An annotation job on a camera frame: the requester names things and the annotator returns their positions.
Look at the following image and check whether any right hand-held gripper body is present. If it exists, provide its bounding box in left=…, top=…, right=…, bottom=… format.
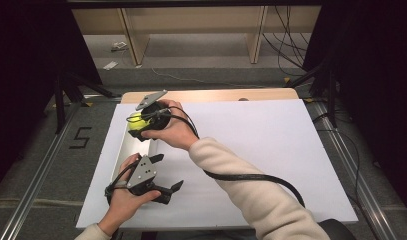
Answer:
left=135, top=89, right=173, bottom=133

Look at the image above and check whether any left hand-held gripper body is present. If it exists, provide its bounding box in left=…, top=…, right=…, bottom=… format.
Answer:
left=125, top=154, right=159, bottom=198

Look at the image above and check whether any yellow tennis ball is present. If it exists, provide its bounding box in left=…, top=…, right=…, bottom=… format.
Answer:
left=128, top=112, right=151, bottom=132

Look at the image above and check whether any white tray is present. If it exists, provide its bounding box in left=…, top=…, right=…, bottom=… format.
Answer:
left=110, top=128, right=159, bottom=183

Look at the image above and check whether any person's right hand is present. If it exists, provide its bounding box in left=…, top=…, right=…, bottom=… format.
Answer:
left=140, top=99, right=200, bottom=151

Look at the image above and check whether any person's left hand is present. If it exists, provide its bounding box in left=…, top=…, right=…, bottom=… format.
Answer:
left=97, top=153, right=162, bottom=236

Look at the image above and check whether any white paper scrap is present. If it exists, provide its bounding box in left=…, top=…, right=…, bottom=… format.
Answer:
left=102, top=60, right=120, bottom=71

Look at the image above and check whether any black metal stand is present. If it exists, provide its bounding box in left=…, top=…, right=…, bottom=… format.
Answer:
left=54, top=71, right=116, bottom=134
left=284, top=59, right=339, bottom=128

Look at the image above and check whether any white table sheet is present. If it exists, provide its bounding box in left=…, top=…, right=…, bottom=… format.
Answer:
left=75, top=99, right=359, bottom=231

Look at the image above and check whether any light wooden shelf unit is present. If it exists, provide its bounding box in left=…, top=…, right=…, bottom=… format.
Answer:
left=70, top=4, right=322, bottom=66

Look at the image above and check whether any dark curtain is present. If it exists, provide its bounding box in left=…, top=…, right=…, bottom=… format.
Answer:
left=0, top=0, right=103, bottom=194
left=304, top=0, right=407, bottom=208

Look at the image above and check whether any black round object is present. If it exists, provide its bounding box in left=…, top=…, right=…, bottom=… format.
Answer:
left=319, top=218, right=358, bottom=240

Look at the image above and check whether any thin white floor cable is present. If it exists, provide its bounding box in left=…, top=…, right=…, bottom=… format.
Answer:
left=150, top=68, right=266, bottom=89

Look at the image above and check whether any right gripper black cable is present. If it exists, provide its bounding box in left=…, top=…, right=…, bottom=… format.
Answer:
left=125, top=106, right=306, bottom=208

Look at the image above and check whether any aluminium floor rail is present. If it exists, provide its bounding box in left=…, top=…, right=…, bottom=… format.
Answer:
left=0, top=103, right=83, bottom=240
left=310, top=99, right=398, bottom=240

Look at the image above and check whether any black cable bundle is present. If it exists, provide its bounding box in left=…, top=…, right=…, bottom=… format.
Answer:
left=262, top=4, right=312, bottom=78

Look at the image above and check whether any thin black floor cable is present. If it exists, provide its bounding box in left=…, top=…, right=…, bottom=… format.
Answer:
left=315, top=113, right=363, bottom=214

